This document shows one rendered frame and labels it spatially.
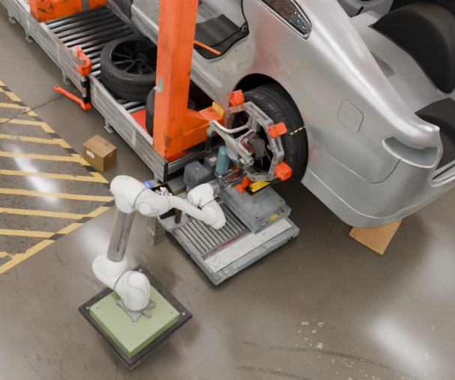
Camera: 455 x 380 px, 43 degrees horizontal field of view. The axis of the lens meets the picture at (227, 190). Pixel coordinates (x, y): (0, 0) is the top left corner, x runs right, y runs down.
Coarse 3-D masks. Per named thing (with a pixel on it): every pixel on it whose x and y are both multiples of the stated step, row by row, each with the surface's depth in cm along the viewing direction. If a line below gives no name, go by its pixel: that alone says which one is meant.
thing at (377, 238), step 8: (392, 224) 470; (352, 232) 457; (360, 232) 459; (368, 232) 461; (376, 232) 462; (384, 232) 463; (392, 232) 464; (360, 240) 454; (368, 240) 455; (376, 240) 457; (384, 240) 458; (376, 248) 451; (384, 248) 452
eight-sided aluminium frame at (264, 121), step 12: (228, 108) 388; (240, 108) 377; (252, 108) 374; (228, 120) 395; (264, 120) 364; (276, 144) 369; (276, 156) 367; (252, 168) 405; (252, 180) 400; (264, 180) 389
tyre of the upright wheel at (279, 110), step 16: (256, 96) 374; (272, 96) 372; (288, 96) 375; (272, 112) 366; (288, 112) 367; (288, 128) 364; (304, 128) 371; (288, 144) 366; (304, 144) 373; (288, 160) 373; (304, 160) 383
